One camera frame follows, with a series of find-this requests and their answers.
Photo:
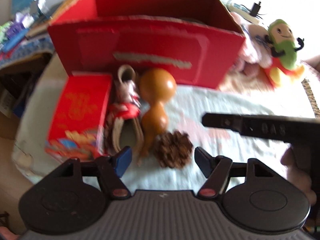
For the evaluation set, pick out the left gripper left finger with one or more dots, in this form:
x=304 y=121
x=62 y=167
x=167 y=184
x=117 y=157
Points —
x=111 y=169

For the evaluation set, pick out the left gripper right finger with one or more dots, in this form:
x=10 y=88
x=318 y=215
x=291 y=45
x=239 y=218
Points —
x=216 y=170

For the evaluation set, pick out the brown pine cone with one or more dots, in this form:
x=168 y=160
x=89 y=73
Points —
x=174 y=149

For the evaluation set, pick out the small red gift box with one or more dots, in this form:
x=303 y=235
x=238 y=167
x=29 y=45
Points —
x=78 y=124

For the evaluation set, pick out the beige strap bundle red wrap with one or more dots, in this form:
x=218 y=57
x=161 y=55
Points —
x=125 y=108

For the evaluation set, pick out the brown wooden gourd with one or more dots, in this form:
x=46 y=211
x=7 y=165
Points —
x=157 y=87

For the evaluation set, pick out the person right hand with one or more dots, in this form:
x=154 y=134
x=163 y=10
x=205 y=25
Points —
x=298 y=177

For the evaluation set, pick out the pink white plush toy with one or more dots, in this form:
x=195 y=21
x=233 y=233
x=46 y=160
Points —
x=255 y=68

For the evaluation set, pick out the green smiling plush toy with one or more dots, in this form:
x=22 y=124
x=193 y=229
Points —
x=284 y=46

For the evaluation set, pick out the white power strip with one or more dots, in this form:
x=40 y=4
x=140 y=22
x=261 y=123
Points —
x=245 y=12

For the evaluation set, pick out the black charger adapter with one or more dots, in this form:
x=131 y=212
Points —
x=255 y=9

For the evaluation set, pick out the large red cardboard box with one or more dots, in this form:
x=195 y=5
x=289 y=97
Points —
x=196 y=41

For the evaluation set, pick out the blue checkered cloth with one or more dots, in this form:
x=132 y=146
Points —
x=28 y=48

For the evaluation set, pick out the blue pencil case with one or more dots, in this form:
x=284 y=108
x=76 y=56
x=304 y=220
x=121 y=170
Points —
x=14 y=41

